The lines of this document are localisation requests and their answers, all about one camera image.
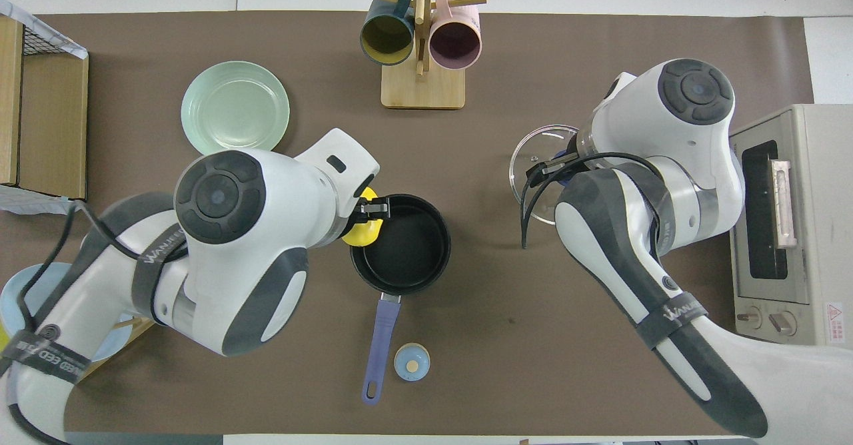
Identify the cream toaster oven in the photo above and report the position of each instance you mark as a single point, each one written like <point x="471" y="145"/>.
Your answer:
<point x="820" y="232"/>

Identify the pale green plate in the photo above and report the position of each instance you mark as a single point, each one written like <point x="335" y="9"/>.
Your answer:
<point x="233" y="105"/>

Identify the glass lid blue knob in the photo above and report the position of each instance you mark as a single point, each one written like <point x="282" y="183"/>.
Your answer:
<point x="543" y="140"/>

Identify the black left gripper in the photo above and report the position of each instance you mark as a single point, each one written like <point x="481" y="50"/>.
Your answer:
<point x="354" y="208"/>

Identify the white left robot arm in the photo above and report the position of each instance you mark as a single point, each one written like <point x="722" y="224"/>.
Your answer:
<point x="220" y="198"/>

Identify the wooden plate rack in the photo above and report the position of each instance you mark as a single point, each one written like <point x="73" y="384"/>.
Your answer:
<point x="130" y="325"/>

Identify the yellow lemon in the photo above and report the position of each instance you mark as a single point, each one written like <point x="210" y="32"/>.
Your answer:
<point x="363" y="233"/>

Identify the dark teal mug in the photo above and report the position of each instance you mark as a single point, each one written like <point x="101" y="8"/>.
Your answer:
<point x="386" y="35"/>

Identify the wooden mug rack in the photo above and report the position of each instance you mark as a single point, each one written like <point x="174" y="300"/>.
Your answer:
<point x="423" y="88"/>

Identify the pink ribbed mug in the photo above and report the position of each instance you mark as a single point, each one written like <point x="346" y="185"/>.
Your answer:
<point x="456" y="42"/>

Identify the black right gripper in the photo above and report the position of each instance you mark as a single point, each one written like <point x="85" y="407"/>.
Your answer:
<point x="543" y="170"/>

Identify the light blue plate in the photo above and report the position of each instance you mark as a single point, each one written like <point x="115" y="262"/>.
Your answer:
<point x="20" y="285"/>

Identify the dark blue saucepan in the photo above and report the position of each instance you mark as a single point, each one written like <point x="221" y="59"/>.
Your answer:
<point x="406" y="245"/>

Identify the wooden storage shelf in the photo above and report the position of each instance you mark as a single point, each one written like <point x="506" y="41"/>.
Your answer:
<point x="53" y="125"/>

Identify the white checked cloth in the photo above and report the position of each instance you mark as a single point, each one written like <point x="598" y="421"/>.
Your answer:
<point x="33" y="200"/>
<point x="46" y="32"/>

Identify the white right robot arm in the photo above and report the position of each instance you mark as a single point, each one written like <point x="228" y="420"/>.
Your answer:
<point x="693" y="92"/>

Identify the brown table mat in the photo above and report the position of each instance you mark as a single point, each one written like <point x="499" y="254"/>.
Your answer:
<point x="500" y="165"/>

